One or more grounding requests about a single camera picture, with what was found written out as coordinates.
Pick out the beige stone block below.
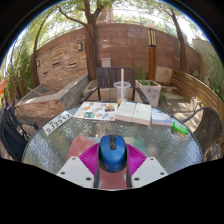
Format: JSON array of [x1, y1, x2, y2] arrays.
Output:
[[156, 65, 175, 86]]

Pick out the black metal chair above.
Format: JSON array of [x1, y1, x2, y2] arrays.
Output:
[[0, 104, 40, 164]]

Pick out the blue and black computer mouse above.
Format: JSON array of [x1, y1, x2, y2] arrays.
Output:
[[97, 134, 129, 173]]

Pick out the concrete planter with plants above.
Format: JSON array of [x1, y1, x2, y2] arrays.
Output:
[[134, 78, 163, 109]]

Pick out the floral pink mouse pad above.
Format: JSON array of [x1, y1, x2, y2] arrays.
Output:
[[65, 135, 150, 191]]

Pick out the small blue and white book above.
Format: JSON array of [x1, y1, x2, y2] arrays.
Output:
[[150, 109, 173, 127]]

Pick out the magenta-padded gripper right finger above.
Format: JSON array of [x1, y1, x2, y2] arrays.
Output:
[[125, 143, 169, 190]]

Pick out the brown wicker chair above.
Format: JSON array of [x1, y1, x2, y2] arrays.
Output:
[[181, 105, 224, 158]]

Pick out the curved wooden slat fence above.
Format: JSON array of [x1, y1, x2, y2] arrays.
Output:
[[171, 68, 224, 135]]

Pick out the open white book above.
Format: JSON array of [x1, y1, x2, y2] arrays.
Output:
[[114, 100, 153, 127]]

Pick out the clear plastic cup with straw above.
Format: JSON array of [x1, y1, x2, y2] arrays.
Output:
[[113, 68, 132, 105]]

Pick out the grey wall box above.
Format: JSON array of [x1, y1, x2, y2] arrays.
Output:
[[100, 57, 113, 69]]

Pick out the large forked tree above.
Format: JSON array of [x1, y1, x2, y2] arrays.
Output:
[[56, 0, 114, 81]]

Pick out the raised stone planter bed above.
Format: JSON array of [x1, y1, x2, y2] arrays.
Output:
[[14, 74, 91, 120]]

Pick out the dark wooden slatted chair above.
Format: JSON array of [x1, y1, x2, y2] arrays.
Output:
[[79, 66, 151, 105]]

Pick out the slim tree trunk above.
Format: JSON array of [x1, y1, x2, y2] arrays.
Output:
[[165, 6, 190, 73]]

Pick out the white licence plate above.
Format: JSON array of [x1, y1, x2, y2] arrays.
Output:
[[41, 110, 74, 137]]

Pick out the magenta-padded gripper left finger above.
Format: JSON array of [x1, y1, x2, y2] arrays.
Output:
[[56, 142, 102, 190]]

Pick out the green plastic case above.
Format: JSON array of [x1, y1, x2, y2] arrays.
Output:
[[171, 121, 190, 137]]

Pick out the wooden garden lamp post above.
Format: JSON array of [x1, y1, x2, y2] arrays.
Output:
[[146, 22, 159, 81]]

